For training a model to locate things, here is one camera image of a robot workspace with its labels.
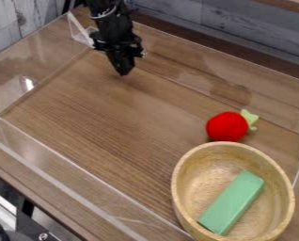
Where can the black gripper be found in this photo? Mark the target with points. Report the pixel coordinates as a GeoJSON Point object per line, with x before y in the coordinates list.
{"type": "Point", "coordinates": [117, 40]}

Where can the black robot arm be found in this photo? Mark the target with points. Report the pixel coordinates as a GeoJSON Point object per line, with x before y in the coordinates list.
{"type": "Point", "coordinates": [100, 5]}

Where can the green rectangular block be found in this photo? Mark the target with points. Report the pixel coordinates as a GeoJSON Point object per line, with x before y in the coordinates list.
{"type": "Point", "coordinates": [232, 204]}

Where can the clear acrylic enclosure wall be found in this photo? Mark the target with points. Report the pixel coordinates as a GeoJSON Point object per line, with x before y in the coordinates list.
{"type": "Point", "coordinates": [92, 139]}

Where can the oval wooden bowl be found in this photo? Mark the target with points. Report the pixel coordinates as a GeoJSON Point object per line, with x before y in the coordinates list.
{"type": "Point", "coordinates": [204, 173]}

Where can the red plush strawberry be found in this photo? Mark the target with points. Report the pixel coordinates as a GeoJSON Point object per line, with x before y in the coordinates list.
{"type": "Point", "coordinates": [230, 126]}

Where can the black metal table bracket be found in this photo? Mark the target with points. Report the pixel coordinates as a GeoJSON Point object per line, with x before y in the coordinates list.
{"type": "Point", "coordinates": [28, 226]}

